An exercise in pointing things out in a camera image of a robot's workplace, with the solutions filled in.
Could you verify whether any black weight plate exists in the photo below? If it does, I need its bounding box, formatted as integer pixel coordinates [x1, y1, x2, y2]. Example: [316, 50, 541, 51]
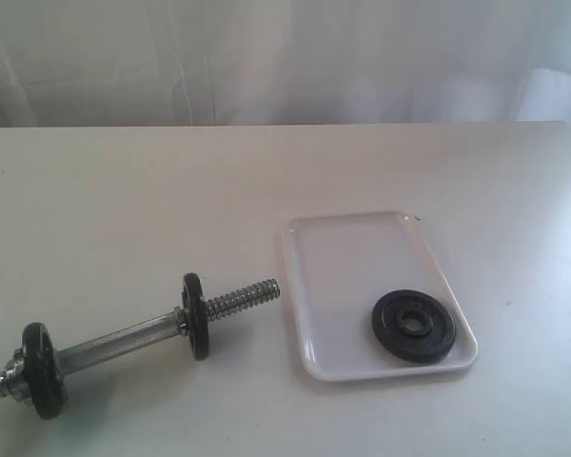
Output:
[371, 289, 457, 364]

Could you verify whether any chrome threaded dumbbell bar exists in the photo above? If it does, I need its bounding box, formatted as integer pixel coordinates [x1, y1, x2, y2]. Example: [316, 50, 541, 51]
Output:
[0, 279, 281, 400]

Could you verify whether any white plastic tray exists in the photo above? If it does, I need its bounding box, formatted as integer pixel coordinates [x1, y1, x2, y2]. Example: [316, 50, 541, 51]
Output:
[282, 211, 478, 383]

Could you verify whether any black plate on right end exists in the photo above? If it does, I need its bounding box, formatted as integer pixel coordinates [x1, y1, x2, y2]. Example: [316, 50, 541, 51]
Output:
[182, 272, 209, 361]

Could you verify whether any black plate on end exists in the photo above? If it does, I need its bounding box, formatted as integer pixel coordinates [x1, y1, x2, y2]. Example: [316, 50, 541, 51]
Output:
[22, 322, 68, 420]
[182, 272, 209, 361]

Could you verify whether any black plate on left end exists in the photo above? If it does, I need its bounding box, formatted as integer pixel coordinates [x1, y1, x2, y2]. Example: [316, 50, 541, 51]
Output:
[22, 322, 68, 420]

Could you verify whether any chrome spin-lock nut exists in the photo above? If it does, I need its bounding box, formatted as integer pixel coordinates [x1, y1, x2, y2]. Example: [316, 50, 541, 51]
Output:
[5, 347, 31, 406]

